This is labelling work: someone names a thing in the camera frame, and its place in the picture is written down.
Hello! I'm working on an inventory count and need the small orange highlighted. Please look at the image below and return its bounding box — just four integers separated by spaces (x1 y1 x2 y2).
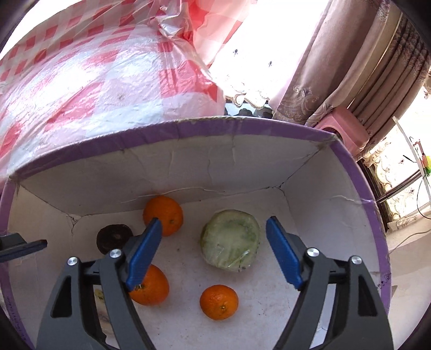
200 285 239 320

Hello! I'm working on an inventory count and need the green melon slice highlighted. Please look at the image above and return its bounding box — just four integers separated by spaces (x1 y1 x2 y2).
201 209 261 272

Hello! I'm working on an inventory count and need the beige patterned curtain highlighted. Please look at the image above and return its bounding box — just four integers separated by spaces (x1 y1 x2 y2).
269 0 431 125

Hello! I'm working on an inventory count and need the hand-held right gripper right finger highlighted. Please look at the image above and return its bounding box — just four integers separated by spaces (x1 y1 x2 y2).
265 216 394 350

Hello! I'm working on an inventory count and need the large orange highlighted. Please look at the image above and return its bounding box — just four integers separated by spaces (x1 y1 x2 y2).
143 196 184 236

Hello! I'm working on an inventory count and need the dark purple passion fruit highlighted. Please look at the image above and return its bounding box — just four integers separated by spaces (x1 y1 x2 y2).
96 225 133 255

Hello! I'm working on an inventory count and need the white cable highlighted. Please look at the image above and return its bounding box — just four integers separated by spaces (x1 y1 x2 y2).
387 227 431 254

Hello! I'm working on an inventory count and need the white lace sheer curtain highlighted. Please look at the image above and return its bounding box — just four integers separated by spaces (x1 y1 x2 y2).
209 0 334 108

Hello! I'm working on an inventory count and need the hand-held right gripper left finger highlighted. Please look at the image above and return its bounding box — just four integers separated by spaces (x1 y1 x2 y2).
36 218 163 350

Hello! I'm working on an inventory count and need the red checked plastic tablecloth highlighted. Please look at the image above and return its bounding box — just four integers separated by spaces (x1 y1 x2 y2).
0 0 270 182

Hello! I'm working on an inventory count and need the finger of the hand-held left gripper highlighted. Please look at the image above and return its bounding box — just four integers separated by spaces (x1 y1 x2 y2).
0 234 48 265

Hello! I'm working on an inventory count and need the pink plastic stool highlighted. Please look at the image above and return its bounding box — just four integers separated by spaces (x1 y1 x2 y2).
315 107 370 159

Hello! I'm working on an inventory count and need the medium orange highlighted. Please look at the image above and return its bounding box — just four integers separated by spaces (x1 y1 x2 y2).
129 264 169 306

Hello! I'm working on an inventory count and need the purple cardboard box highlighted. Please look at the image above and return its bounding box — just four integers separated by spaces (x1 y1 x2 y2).
0 116 393 350

